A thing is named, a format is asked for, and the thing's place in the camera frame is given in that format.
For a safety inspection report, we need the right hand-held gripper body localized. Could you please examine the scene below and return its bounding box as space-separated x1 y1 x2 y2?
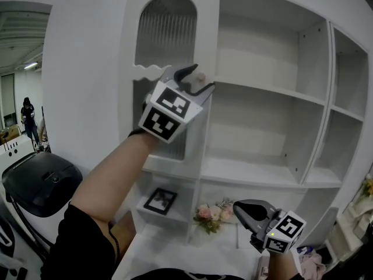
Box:
249 209 307 255

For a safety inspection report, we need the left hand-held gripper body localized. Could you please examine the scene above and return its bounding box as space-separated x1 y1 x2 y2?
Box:
138 68 204 144

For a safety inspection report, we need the person's right forearm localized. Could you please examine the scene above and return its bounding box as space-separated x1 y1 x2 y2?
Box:
267 251 302 280

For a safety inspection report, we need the person's left forearm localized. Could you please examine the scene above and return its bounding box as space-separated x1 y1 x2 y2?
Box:
69 131 161 224

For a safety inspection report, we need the white table top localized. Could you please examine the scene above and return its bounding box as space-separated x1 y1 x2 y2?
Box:
112 225 301 280

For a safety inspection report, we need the white shelf cabinet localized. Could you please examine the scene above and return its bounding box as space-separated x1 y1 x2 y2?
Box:
118 0 371 244

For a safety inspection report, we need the white box with slots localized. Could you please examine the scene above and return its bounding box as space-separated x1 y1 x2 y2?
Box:
0 134 33 173

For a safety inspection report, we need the pink flower bouquet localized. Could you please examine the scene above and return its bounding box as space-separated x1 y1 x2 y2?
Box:
193 198 235 235

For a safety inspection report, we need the pink cloth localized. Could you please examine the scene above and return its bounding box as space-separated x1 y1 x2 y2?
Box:
300 246 327 280

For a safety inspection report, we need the white side rack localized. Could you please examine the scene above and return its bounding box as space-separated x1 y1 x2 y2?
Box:
335 197 373 244

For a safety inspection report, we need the yellow flower bouquet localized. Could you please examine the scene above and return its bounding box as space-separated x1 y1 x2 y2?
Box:
361 173 373 204

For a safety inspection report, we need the white bin with black lid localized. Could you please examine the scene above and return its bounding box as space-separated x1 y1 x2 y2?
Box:
1 152 84 244

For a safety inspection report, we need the cardboard box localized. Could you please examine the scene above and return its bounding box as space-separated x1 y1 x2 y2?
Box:
0 125 22 145

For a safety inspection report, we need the person's black t-shirt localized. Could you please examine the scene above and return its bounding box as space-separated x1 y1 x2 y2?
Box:
40 203 245 280

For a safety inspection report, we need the black picture frame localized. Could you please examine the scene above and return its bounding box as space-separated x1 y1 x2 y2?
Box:
143 187 178 216

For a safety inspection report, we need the black cable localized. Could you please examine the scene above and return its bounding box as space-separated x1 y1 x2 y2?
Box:
5 194 55 255

